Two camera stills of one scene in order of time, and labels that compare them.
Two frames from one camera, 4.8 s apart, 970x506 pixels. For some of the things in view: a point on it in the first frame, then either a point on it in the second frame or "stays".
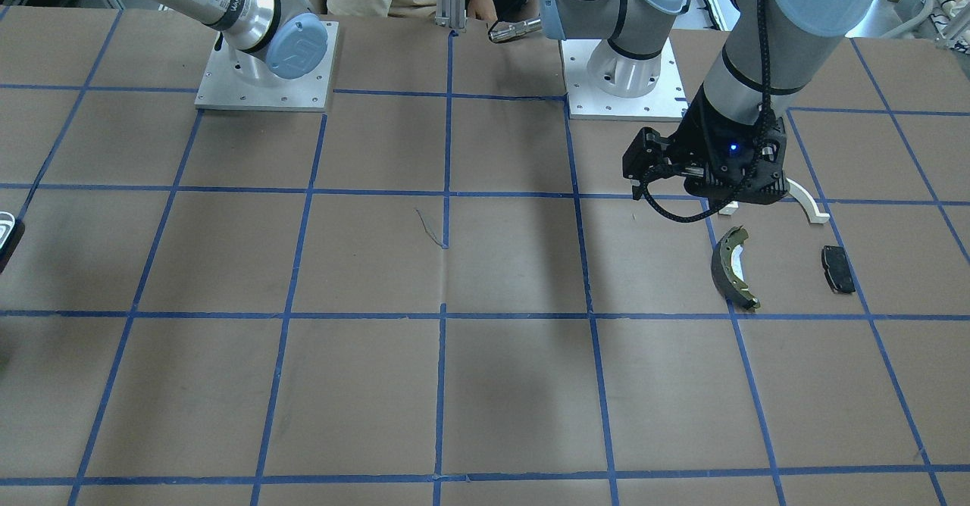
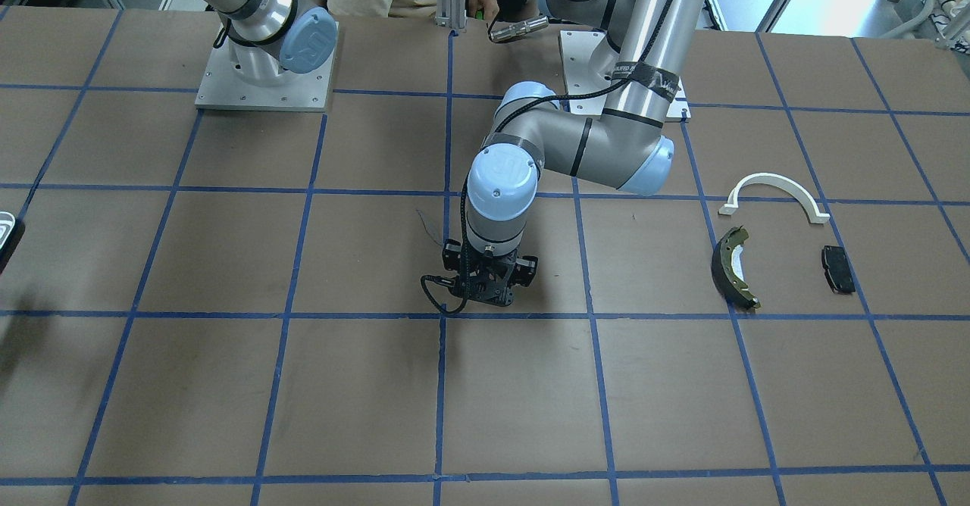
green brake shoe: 724,273 stays
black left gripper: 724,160 to 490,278
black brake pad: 837,269 stays
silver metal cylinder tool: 504,29 stays
